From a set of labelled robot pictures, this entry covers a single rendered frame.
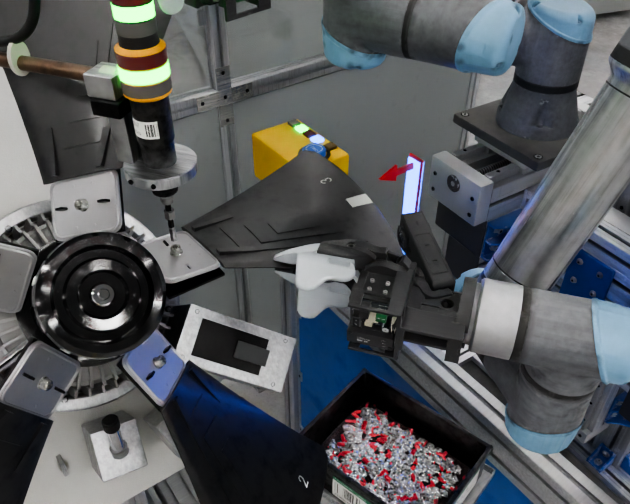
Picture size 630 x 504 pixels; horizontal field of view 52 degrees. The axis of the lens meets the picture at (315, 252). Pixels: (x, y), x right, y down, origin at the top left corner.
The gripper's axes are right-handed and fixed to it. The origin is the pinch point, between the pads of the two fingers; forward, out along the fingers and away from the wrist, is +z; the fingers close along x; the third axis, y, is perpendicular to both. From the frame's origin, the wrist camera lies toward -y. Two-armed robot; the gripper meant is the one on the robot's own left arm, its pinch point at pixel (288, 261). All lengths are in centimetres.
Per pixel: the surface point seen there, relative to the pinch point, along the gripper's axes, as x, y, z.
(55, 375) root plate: 2.8, 18.7, 18.4
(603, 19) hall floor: 166, -440, -78
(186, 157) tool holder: -13.1, 1.2, 9.2
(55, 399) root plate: 5.7, 19.8, 18.7
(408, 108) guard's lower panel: 53, -115, 6
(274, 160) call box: 16.7, -37.3, 16.5
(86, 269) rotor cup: -7.9, 13.1, 14.7
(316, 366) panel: 68, -32, 9
